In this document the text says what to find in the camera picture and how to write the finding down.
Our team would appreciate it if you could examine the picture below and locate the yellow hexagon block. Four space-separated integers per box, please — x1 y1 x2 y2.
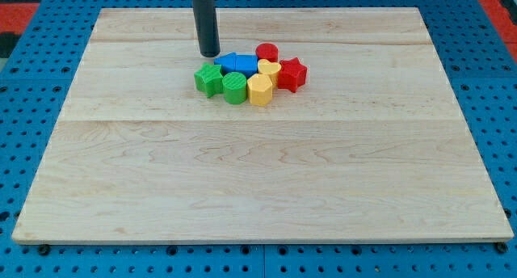
247 74 273 106

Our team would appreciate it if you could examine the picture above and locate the green cylinder block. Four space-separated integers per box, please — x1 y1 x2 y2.
222 72 247 104

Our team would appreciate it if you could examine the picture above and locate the yellow heart block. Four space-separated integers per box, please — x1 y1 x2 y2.
258 59 282 88

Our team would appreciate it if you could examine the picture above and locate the red star block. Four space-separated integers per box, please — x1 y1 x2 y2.
277 57 308 93

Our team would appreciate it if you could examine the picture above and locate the blue cube block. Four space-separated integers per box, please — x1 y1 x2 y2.
235 55 258 78

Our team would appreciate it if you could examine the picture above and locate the green star block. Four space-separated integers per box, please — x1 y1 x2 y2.
194 63 223 98

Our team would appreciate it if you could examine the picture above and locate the red cylinder block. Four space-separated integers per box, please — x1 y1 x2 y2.
255 43 279 62

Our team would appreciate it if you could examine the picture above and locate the light wooden board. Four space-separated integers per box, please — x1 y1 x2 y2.
12 7 514 245

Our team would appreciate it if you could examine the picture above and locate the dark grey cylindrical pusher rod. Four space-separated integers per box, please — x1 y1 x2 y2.
191 0 221 57

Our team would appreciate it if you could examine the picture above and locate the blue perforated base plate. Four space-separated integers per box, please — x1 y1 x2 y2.
1 0 516 277

